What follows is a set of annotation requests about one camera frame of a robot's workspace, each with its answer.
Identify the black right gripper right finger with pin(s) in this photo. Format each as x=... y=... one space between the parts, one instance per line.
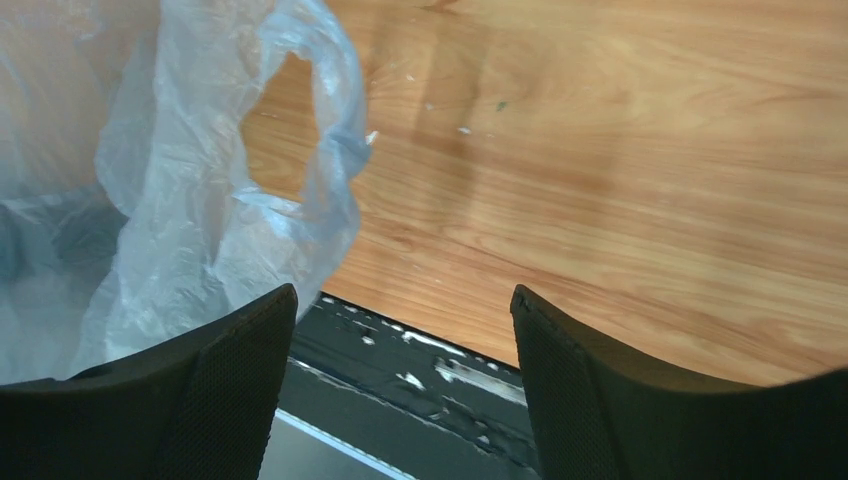
x=601 y=409

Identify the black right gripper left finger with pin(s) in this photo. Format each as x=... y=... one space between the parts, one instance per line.
x=198 y=406

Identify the translucent blue plastic bag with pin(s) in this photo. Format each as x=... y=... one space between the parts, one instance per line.
x=128 y=213

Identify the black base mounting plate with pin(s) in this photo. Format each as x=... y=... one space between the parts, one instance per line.
x=403 y=401

